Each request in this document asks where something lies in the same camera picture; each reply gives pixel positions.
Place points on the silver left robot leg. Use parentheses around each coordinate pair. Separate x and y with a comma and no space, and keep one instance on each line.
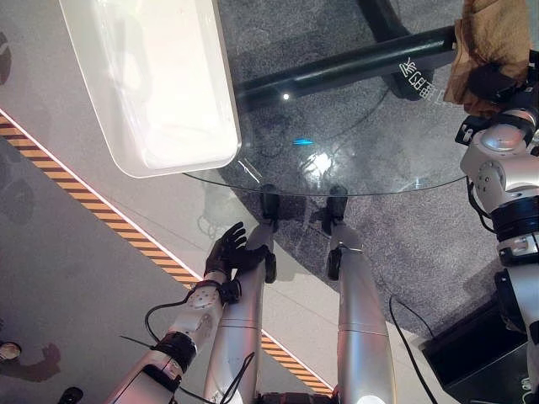
(240,328)

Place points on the dark robot foot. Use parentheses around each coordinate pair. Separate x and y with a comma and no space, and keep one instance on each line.
(269,204)
(336,206)

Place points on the silver robot leg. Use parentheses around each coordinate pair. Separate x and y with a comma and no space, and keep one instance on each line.
(240,328)
(362,320)

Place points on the silver right robot leg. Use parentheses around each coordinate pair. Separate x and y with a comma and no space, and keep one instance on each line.
(362,320)

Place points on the dark right robot foot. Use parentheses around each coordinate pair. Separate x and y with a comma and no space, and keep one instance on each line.
(336,206)

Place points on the brown cloth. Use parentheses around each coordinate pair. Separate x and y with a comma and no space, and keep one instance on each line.
(492,29)

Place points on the dark left robot foot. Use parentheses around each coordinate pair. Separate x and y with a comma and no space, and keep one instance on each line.
(269,204)

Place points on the person's foot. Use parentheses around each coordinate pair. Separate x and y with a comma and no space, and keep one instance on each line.
(8,350)
(69,395)

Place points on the yellow black hazard tape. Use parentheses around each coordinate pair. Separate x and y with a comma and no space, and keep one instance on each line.
(105,219)

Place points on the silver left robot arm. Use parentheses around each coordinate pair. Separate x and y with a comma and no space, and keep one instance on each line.
(193,311)

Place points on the white plastic basket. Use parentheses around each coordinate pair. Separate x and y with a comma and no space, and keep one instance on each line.
(160,80)

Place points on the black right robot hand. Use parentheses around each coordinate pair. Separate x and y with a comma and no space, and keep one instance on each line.
(490,82)

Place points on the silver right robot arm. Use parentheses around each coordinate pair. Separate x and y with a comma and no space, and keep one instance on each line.
(511,168)

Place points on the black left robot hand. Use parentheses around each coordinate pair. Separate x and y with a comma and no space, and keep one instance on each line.
(225,256)

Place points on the black box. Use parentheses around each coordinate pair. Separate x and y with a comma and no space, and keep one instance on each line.
(476,357)

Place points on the black tubular table frame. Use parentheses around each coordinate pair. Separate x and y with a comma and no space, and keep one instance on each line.
(349,67)

